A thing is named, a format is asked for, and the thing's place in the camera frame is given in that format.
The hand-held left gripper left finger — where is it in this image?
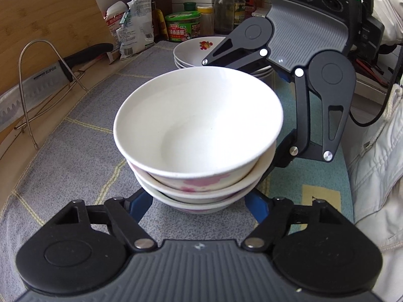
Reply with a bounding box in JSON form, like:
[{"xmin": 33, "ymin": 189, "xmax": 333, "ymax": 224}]
[{"xmin": 53, "ymin": 188, "xmax": 158, "ymax": 252}]

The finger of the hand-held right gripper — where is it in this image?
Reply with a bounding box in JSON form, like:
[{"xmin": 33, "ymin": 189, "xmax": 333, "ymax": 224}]
[
  {"xmin": 201, "ymin": 36, "xmax": 269, "ymax": 70},
  {"xmin": 272, "ymin": 67, "xmax": 354, "ymax": 169}
]

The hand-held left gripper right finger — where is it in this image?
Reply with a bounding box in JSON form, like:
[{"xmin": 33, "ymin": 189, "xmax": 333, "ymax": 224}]
[{"xmin": 241, "ymin": 189, "xmax": 341, "ymax": 252}]

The white bowl pink floral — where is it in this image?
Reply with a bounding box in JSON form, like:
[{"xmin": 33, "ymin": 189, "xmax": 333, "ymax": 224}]
[{"xmin": 127, "ymin": 146, "xmax": 278, "ymax": 201}]

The plain white bowl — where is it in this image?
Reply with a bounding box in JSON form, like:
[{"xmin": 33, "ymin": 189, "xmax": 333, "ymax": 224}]
[{"xmin": 113, "ymin": 66, "xmax": 284, "ymax": 180}]

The person's right forearm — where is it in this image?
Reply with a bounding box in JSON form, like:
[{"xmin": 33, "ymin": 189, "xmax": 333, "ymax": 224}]
[{"xmin": 373, "ymin": 0, "xmax": 403, "ymax": 46}]

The bottle with yellow label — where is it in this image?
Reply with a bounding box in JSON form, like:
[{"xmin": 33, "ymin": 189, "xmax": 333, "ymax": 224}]
[{"xmin": 231, "ymin": 0, "xmax": 248, "ymax": 27}]

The glass bottle red cap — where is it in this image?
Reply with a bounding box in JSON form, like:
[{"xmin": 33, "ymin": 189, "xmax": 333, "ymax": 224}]
[{"xmin": 213, "ymin": 0, "xmax": 236, "ymax": 35}]

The yellow-lid spice jar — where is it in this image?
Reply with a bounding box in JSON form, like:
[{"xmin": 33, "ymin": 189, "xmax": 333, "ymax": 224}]
[{"xmin": 197, "ymin": 5, "xmax": 215, "ymax": 37}]

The grey blue checked mat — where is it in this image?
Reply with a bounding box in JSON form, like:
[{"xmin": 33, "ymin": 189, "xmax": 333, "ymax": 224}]
[{"xmin": 0, "ymin": 39, "xmax": 355, "ymax": 238}]

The person's white jacket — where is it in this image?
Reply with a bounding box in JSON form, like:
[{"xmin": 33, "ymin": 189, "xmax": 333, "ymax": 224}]
[{"xmin": 343, "ymin": 82, "xmax": 403, "ymax": 302}]

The white blue plastic bag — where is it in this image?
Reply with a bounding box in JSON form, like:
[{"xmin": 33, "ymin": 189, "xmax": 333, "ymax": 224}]
[{"xmin": 116, "ymin": 0, "xmax": 157, "ymax": 60}]

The red white plastic bag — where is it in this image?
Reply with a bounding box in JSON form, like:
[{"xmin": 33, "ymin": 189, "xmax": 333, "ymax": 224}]
[{"xmin": 103, "ymin": 2, "xmax": 128, "ymax": 62}]

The bamboo cutting board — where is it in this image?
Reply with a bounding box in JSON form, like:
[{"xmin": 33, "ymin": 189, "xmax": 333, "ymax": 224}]
[{"xmin": 0, "ymin": 0, "xmax": 114, "ymax": 101}]

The black cable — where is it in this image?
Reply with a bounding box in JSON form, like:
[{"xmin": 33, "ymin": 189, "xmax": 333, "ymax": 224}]
[{"xmin": 349, "ymin": 66, "xmax": 403, "ymax": 127}]

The steel cleaver black handle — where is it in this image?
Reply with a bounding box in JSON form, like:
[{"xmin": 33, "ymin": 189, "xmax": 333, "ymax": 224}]
[{"xmin": 0, "ymin": 43, "xmax": 114, "ymax": 133}]

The metal wire rack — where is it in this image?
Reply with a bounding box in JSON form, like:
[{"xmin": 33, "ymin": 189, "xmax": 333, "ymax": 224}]
[{"xmin": 14, "ymin": 39, "xmax": 89, "ymax": 150}]

